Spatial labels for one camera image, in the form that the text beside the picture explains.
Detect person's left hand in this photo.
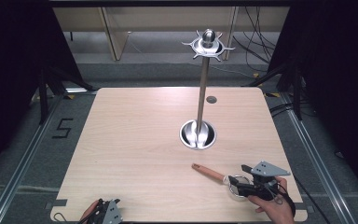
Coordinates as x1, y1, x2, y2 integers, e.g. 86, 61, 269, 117
79, 200, 101, 224

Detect wooden-handled metal skimmer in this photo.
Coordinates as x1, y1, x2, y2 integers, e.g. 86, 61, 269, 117
191, 162, 252, 199

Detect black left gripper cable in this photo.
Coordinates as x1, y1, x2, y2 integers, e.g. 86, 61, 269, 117
53, 212, 85, 224

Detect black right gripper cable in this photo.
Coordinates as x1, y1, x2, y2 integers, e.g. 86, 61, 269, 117
278, 175, 332, 224

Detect black floor cables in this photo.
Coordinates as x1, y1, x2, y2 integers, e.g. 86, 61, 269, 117
268, 101, 296, 119

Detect bundle of black hanging cables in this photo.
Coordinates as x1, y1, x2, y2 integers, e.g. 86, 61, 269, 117
232, 7, 282, 73

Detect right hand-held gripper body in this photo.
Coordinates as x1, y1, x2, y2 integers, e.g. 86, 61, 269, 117
238, 160, 292, 202

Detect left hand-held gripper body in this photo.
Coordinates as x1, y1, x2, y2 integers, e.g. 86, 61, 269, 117
96, 198, 122, 224

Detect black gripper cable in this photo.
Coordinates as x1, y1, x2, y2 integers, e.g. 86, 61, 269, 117
278, 175, 332, 224
53, 212, 85, 224

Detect black curtain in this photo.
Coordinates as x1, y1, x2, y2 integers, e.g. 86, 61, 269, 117
267, 0, 358, 197
0, 0, 85, 183

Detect metal utensil stand with hooks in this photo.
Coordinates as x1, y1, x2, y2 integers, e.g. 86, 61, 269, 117
179, 28, 236, 151

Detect aluminium floor rail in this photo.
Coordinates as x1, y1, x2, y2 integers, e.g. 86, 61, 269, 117
0, 92, 68, 224
278, 92, 358, 224

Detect person's right hand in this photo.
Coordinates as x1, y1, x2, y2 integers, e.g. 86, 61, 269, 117
247, 176, 296, 224

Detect black metal tripod stand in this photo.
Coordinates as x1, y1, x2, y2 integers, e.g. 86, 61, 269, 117
36, 63, 98, 126
244, 60, 306, 121

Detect light wooden cabinet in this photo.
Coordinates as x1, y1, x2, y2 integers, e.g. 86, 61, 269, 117
52, 7, 291, 62

